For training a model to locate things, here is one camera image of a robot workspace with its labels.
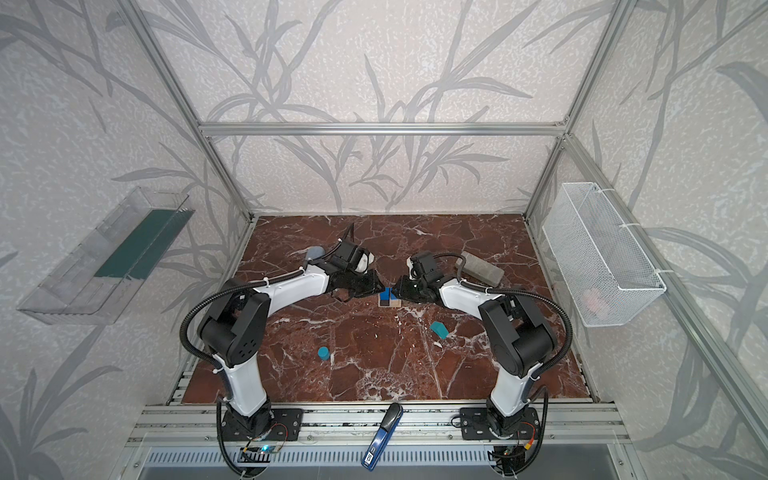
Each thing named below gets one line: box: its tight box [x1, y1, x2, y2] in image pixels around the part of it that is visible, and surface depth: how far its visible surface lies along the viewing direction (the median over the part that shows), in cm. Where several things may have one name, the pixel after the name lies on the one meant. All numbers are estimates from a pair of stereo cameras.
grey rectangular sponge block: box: [455, 251, 505, 287], surface depth 101 cm
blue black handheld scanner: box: [361, 402, 404, 471], surface depth 71 cm
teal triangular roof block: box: [430, 321, 449, 340], surface depth 91 cm
